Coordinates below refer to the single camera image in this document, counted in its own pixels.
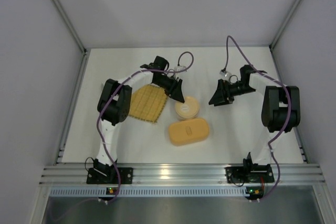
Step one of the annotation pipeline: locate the right aluminium frame post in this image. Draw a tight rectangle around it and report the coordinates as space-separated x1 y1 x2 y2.
269 0 303 53

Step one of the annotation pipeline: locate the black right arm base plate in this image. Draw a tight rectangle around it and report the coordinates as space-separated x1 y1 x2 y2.
225 166 275 185

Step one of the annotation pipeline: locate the aluminium frame post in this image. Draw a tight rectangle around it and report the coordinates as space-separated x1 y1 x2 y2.
269 0 303 53
50 0 87 56

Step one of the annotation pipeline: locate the beige oblong lunch box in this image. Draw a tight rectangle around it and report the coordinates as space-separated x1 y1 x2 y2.
170 136 208 146

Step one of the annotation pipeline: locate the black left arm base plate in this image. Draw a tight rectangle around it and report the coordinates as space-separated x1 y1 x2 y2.
86 167 133 185

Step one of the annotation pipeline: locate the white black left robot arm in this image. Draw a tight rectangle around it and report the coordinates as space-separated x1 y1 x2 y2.
87 56 189 184

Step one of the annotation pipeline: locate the slotted grey cable duct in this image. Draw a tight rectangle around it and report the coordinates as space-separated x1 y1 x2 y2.
49 186 249 197

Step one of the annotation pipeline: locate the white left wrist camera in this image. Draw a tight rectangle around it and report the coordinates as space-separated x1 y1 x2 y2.
174 65 187 73

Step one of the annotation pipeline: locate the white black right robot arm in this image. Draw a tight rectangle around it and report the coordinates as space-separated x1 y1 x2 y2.
209 65 302 173

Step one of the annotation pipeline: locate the aluminium mounting rail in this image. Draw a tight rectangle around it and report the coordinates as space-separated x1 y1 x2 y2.
39 163 326 186

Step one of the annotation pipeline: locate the left aluminium frame post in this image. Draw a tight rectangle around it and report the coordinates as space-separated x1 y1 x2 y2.
50 0 87 56

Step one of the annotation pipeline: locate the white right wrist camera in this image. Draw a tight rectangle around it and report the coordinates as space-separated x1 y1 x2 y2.
219 69 232 80

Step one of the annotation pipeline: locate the round beige lid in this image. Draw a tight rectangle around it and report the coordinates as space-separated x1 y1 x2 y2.
175 96 200 111

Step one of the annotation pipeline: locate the beige oblong lunch box lid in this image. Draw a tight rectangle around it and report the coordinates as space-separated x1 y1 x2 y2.
168 118 209 138

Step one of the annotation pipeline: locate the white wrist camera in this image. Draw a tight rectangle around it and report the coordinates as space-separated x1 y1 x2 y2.
219 69 232 80
174 65 187 73

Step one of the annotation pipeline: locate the woven bamboo tray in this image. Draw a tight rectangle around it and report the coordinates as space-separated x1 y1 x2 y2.
129 84 168 124

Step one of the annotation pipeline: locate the round metal bowl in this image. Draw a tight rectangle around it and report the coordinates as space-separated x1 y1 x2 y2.
176 110 198 120

